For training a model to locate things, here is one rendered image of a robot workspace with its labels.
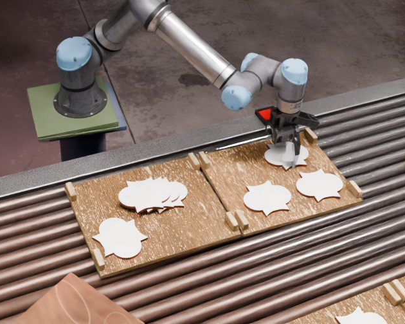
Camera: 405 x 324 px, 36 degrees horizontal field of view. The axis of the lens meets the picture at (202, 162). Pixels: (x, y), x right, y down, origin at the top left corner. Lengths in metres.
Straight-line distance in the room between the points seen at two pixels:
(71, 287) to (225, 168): 0.68
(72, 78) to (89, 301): 0.89
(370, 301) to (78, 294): 0.75
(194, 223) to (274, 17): 3.17
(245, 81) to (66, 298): 0.75
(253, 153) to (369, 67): 2.47
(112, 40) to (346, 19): 3.03
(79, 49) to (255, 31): 2.60
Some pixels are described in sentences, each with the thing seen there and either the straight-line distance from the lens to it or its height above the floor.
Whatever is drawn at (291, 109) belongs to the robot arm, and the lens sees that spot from 1.84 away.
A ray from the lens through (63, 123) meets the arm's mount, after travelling 2.16.
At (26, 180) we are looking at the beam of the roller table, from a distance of 1.94.
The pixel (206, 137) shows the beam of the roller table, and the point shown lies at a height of 0.92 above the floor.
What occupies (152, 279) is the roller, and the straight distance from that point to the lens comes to 1.66.
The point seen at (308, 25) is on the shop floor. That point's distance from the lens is 4.74.
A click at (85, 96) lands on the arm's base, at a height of 0.96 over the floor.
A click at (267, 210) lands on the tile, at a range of 1.82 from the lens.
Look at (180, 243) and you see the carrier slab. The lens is 1.72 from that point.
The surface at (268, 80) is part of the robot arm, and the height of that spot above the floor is 1.24.
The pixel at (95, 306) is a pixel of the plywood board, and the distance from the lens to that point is 1.47.
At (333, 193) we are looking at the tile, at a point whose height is 0.95.
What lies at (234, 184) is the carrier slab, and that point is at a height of 0.94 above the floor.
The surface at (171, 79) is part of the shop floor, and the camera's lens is 3.95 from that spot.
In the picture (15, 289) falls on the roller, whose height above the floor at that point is 0.92.
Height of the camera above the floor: 2.24
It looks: 42 degrees down
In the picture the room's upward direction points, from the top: 6 degrees clockwise
